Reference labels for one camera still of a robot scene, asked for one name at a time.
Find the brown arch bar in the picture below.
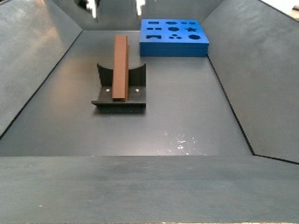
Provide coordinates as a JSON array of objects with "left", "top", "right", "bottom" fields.
[{"left": 112, "top": 35, "right": 129, "bottom": 101}]

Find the black curved fixture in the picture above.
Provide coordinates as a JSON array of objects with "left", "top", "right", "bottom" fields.
[{"left": 91, "top": 65, "right": 146, "bottom": 114}]

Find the blue foam shape board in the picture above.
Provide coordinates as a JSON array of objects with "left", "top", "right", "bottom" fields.
[{"left": 139, "top": 19, "right": 210, "bottom": 57}]

